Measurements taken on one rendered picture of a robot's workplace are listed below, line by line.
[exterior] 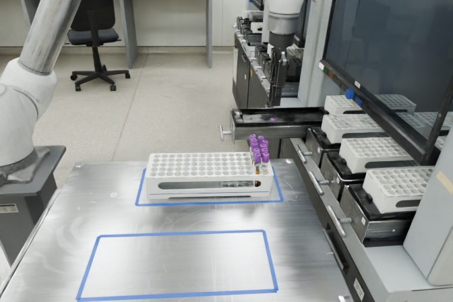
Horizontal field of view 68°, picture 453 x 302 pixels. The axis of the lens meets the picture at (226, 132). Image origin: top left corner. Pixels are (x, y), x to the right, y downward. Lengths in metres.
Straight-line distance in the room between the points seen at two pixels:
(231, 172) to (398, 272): 0.42
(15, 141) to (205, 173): 0.61
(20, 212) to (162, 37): 3.72
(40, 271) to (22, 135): 0.53
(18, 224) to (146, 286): 0.72
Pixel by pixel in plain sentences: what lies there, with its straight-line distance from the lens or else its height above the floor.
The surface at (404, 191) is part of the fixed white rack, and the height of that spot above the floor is 0.86.
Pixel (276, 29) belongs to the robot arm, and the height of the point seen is 1.13.
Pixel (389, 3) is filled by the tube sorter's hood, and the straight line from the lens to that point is 0.92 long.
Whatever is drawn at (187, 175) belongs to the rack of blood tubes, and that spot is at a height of 0.88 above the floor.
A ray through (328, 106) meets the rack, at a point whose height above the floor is 0.84.
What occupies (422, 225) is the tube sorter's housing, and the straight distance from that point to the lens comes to 0.85.
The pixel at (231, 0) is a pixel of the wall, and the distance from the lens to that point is 4.62.
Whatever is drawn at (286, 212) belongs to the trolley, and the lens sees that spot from 0.79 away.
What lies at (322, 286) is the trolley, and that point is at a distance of 0.68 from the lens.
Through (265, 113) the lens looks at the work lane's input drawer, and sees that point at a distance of 1.24.
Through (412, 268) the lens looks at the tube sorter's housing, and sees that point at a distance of 0.89.
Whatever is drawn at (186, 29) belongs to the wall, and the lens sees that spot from 4.66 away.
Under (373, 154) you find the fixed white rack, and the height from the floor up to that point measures 0.86.
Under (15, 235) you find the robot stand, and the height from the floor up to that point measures 0.49.
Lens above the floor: 1.35
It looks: 30 degrees down
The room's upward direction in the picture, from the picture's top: 2 degrees clockwise
